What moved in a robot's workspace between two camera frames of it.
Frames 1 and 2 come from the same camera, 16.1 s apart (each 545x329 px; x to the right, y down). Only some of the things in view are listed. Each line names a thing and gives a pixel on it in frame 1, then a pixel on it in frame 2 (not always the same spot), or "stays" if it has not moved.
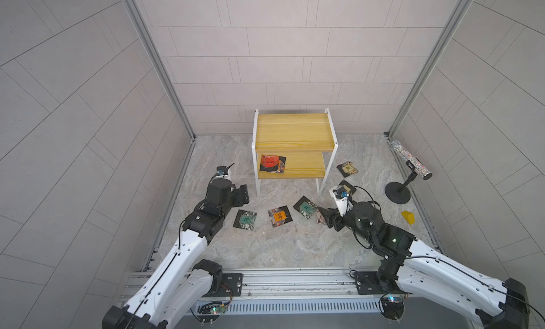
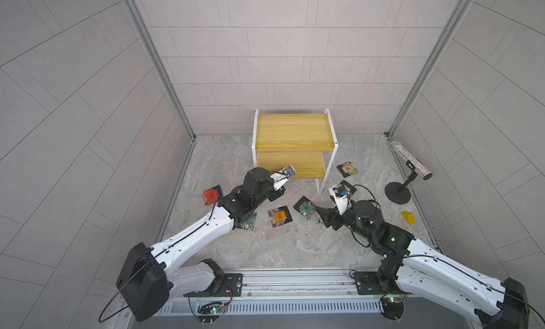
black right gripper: x=334 y=216 stays
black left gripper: x=239 y=200 → x=275 y=194
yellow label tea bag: x=348 y=186 stays
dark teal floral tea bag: x=245 y=220 stays
